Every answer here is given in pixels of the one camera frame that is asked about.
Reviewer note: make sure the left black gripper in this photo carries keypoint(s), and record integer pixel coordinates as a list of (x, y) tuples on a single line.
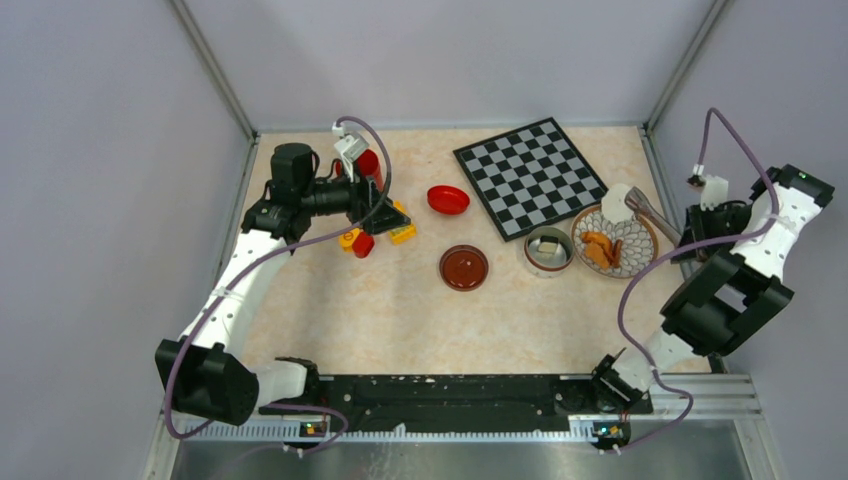
[(364, 197)]

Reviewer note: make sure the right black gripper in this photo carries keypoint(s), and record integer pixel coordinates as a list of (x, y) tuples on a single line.
[(694, 225)]

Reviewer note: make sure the silver metal tongs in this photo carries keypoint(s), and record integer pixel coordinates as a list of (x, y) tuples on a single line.
[(637, 201)]

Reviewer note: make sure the white round food slice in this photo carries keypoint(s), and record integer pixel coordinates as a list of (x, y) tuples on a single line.
[(613, 204)]

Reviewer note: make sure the black white sushi piece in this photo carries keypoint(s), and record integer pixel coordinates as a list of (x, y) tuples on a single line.
[(547, 245)]

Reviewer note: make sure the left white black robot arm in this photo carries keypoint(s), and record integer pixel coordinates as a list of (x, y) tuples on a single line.
[(202, 372)]

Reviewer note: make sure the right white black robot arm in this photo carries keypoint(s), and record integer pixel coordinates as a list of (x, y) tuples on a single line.
[(742, 247)]

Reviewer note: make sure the steel lunch box bowl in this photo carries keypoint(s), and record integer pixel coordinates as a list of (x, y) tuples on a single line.
[(545, 266)]

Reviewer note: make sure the red cylindrical cup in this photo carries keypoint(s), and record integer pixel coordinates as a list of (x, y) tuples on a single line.
[(366, 168)]

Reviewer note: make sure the yellow toy block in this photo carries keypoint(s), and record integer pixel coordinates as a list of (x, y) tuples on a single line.
[(347, 240)]

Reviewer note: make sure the red toy block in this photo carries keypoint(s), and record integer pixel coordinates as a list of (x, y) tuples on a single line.
[(362, 245)]

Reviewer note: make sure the yellow toy tray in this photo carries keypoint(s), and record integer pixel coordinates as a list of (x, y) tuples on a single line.
[(402, 234)]

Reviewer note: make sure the red oval dish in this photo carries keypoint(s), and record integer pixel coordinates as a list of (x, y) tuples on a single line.
[(448, 200)]

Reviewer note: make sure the patterned round plate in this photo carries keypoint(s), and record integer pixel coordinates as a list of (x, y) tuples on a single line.
[(640, 244)]

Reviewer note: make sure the brown round lid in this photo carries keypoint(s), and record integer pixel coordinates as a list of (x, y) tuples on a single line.
[(463, 267)]

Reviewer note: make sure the orange fried food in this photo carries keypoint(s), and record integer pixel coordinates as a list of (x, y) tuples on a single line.
[(603, 251)]

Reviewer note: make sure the black white chessboard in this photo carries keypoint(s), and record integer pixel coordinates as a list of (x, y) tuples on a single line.
[(529, 177)]

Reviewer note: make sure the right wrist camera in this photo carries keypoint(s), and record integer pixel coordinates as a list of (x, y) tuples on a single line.
[(713, 190)]

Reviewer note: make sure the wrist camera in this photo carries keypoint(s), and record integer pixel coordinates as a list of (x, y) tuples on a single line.
[(349, 147), (713, 190)]

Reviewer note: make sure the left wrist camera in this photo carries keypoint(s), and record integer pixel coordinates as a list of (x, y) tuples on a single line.
[(349, 147)]

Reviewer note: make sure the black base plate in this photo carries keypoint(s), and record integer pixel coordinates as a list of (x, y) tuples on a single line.
[(519, 403)]

